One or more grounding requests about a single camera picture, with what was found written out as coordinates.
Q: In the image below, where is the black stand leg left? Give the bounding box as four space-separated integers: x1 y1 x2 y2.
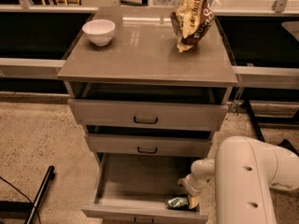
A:
24 165 55 224

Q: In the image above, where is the grey drawer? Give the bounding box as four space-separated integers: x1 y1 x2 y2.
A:
82 154 208 224
69 84 228 132
85 126 211 158

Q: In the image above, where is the grey top drawer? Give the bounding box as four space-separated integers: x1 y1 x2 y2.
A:
69 84 228 132

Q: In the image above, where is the black caster leg right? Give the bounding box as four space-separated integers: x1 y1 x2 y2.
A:
279 139 299 157

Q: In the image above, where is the grey metal railing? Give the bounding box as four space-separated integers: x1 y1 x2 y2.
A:
1 7 298 90

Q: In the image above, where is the green soda can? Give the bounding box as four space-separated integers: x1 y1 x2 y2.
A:
165 195 189 210

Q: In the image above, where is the white ceramic bowl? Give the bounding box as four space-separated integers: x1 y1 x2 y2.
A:
82 20 115 46

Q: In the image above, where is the grey middle drawer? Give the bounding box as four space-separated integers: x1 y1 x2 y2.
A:
85 126 211 158

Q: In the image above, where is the yellow brown chip bag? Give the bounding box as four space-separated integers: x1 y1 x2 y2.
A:
170 0 215 52

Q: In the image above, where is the black cable on floor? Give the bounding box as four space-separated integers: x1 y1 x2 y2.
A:
0 175 42 224

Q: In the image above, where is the grey bottom drawer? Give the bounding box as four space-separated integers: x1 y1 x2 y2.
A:
82 154 208 224

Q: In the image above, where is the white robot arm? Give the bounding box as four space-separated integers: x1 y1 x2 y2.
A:
178 136 299 224

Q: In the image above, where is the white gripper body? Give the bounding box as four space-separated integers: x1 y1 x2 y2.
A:
185 175 207 196

